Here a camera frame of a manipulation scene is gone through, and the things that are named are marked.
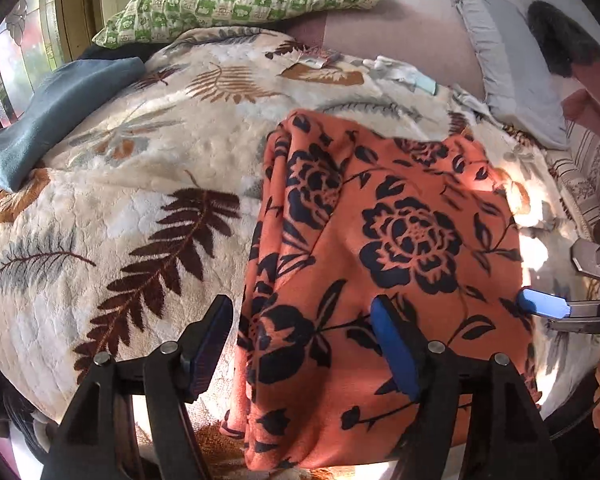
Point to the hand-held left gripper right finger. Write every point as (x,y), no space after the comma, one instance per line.
(392,345)

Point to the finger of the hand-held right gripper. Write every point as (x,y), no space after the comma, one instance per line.
(595,262)
(542,304)

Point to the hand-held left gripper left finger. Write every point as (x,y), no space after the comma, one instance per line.
(212,345)

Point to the orange black floral cloth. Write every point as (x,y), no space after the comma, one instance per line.
(405,200)

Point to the striped pillow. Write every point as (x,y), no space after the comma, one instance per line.
(590,165)

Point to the grey white crumpled cloth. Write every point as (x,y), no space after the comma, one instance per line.
(470,100)

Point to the cream leaf-print blanket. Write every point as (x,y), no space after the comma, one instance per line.
(130,170)

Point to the dark furry cushion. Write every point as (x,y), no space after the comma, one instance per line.
(560,40)

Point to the grey frilled pillow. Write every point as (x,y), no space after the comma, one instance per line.
(505,60)

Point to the white glove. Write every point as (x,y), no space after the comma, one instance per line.
(387,67)

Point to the blue fleece cloth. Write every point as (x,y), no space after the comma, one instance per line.
(55,115)

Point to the pink mattress sheet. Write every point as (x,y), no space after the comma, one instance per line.
(405,30)

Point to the red white card packet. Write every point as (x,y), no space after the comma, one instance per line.
(310,61)

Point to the dark cloth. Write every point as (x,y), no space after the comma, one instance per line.
(100,53)

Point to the green checked pillow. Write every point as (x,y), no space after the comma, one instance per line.
(240,0)

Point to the stained glass window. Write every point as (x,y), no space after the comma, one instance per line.
(25,45)

